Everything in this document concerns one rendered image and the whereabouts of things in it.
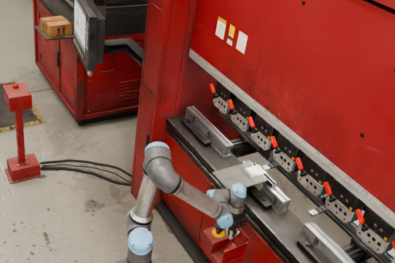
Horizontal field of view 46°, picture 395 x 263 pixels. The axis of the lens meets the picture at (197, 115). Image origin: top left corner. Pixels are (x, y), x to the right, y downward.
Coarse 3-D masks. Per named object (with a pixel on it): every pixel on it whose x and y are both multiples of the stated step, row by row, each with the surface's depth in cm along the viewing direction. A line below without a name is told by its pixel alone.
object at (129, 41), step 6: (108, 42) 342; (114, 42) 343; (120, 42) 345; (126, 42) 347; (132, 42) 348; (108, 48) 339; (114, 48) 349; (120, 48) 351; (126, 48) 347; (132, 48) 339; (138, 48) 341; (132, 54) 345; (138, 54) 332; (138, 60) 338
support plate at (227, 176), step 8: (224, 168) 268; (232, 168) 269; (240, 168) 270; (216, 176) 261; (224, 176) 262; (232, 176) 263; (240, 176) 264; (224, 184) 256; (232, 184) 257; (248, 184) 259; (256, 184) 261
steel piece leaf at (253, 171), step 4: (244, 168) 270; (248, 168) 271; (252, 168) 271; (256, 168) 272; (244, 172) 267; (248, 172) 268; (252, 172) 269; (256, 172) 269; (260, 172) 270; (248, 176) 264; (252, 176) 265; (256, 176) 266
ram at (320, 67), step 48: (240, 0) 254; (288, 0) 224; (336, 0) 199; (192, 48) 305; (288, 48) 229; (336, 48) 204; (384, 48) 184; (240, 96) 269; (288, 96) 235; (336, 96) 209; (384, 96) 187; (336, 144) 213; (384, 144) 191; (384, 192) 195
